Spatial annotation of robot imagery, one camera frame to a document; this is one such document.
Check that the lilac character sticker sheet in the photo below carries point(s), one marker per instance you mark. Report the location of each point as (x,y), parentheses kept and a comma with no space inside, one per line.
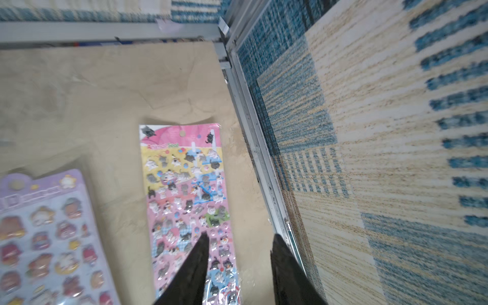
(51,251)

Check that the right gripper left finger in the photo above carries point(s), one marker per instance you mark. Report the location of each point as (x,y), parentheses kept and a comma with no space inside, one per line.
(188,285)

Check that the pink cat sticker sheet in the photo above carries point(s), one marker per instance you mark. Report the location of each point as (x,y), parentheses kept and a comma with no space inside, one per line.
(186,196)

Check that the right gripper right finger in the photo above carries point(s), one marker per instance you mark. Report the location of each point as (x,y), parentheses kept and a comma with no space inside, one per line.
(291,285)

